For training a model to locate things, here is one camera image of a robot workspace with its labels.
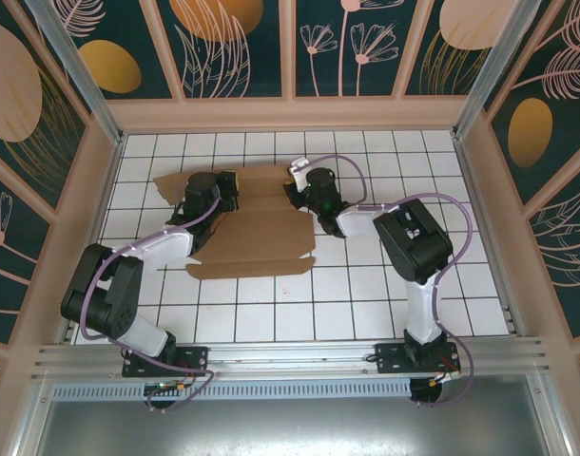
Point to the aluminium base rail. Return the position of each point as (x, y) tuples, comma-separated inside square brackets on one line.
[(290, 354)]

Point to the dark wall panel pink leaves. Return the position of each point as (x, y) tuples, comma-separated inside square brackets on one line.
[(566, 247), (223, 57)]

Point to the dark wall panel pink flowers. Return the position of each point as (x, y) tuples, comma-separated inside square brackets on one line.
[(337, 71), (14, 247)]

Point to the grey metal sheet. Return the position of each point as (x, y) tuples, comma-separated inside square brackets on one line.
[(290, 427)]

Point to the aluminium corner post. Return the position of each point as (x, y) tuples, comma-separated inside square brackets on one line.
[(489, 62), (81, 76)]

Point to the brown cardboard box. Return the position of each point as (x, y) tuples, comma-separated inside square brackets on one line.
[(266, 237)]

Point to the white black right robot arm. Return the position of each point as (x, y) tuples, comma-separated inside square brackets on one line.
[(413, 247)]

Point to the dark wall panel gold lines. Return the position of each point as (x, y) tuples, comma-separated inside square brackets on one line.
[(24, 95), (451, 71)]

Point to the dark wall panel orange oval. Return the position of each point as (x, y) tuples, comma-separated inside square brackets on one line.
[(109, 66), (556, 71)]

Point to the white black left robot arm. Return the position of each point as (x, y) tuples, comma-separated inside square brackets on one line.
[(161, 244)]

